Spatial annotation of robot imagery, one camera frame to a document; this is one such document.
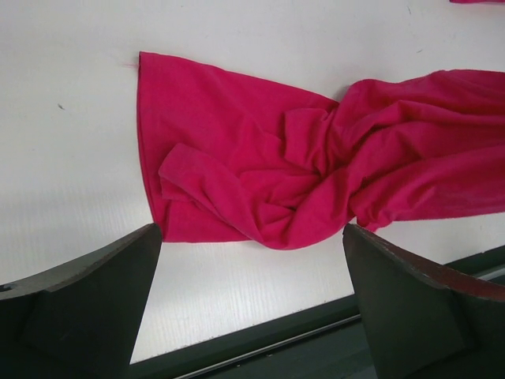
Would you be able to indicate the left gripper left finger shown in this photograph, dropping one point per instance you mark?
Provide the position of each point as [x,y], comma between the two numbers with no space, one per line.
[80,319]

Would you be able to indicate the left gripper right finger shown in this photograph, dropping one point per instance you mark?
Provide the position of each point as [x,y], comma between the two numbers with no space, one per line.
[422,319]

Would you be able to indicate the pink t shirt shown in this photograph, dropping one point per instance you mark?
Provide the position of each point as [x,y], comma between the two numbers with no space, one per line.
[227,157]

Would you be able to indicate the magenta folded t shirt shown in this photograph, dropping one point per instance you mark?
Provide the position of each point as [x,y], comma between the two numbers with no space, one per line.
[477,1]

